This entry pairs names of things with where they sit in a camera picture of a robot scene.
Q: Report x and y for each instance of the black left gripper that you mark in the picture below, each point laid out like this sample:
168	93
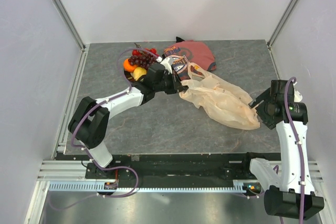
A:
176	85

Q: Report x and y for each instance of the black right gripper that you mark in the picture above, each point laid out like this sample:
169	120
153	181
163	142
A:
268	120

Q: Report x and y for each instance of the dark purple grape bunch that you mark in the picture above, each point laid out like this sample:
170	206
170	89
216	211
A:
142	63

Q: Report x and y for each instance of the beige banana print plastic bag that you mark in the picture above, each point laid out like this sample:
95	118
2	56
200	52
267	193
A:
222	101

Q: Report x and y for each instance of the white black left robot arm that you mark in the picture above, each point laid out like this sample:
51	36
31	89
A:
89	123

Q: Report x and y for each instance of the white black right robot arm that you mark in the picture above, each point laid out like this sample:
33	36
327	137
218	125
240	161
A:
290	194

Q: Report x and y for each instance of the red printed folded t-shirt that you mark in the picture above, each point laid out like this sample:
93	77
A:
198	53

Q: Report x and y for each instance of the yellow pear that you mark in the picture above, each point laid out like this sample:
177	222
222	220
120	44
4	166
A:
138	73

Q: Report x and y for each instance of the black fruit plate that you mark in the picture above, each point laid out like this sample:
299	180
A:
129	76

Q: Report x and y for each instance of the black folded garment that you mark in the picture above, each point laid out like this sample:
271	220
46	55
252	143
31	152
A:
175	49

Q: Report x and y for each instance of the orange fruit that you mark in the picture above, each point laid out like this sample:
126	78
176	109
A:
129	66

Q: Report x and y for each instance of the red cherry tomatoes cluster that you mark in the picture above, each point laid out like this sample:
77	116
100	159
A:
149	50

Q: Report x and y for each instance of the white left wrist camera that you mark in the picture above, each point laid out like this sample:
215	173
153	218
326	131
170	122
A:
166	62

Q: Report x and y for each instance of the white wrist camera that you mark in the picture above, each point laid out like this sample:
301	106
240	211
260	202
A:
166	62
297	95

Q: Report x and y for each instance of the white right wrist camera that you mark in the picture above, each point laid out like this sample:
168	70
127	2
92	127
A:
297	95

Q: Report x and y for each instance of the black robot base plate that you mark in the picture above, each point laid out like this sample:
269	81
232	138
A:
223	166

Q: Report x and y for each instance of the right aluminium frame post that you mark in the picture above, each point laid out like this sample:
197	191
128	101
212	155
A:
283	20

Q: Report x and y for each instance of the aluminium frame post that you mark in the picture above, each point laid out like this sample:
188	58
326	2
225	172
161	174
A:
283	20
69	23

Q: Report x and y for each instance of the grey slotted cable duct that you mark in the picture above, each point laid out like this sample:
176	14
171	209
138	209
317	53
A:
95	186

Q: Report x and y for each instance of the aluminium cross rail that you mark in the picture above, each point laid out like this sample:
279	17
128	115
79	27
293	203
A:
74	171

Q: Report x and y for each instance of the left aluminium frame post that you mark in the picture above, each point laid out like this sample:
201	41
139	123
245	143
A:
69	23

